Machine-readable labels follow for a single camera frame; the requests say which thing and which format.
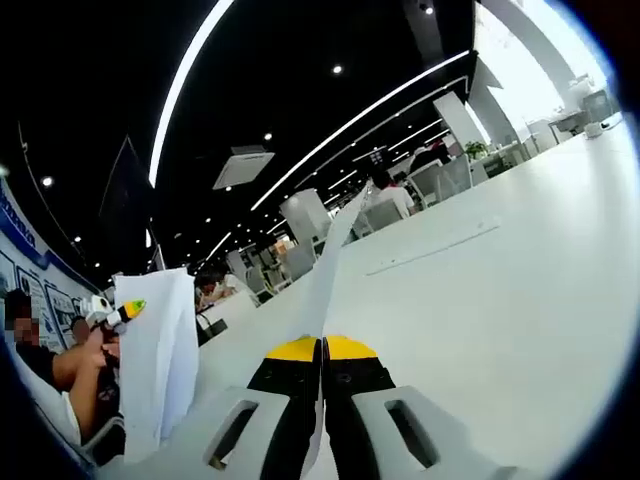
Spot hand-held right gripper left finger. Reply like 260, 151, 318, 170
202, 336, 322, 480

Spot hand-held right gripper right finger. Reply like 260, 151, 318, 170
323, 335, 479, 480

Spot person's left hand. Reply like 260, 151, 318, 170
87, 324, 122, 369

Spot white office desk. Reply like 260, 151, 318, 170
197, 289, 261, 347

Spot table power socket strip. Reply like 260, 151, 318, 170
364, 214, 503, 278

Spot white square pillar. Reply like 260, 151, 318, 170
278, 188, 331, 244
432, 94, 489, 151

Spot ceiling air conditioner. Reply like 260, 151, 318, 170
212, 144, 277, 192

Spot group of white office chairs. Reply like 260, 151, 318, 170
244, 152, 489, 296

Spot wide ceiling light strip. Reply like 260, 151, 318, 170
148, 0, 237, 189

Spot thin ceiling light strip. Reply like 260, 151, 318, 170
249, 49, 472, 212

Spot blue white wall posters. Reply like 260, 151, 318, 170
0, 179, 101, 351

